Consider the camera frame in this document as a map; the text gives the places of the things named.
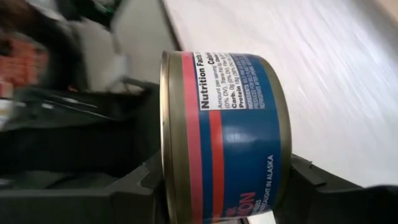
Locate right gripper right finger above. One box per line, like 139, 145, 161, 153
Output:
272, 154, 398, 224

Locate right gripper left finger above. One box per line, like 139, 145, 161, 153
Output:
0, 151, 166, 224

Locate blue salmon can gold lid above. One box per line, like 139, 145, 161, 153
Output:
159, 49, 293, 224

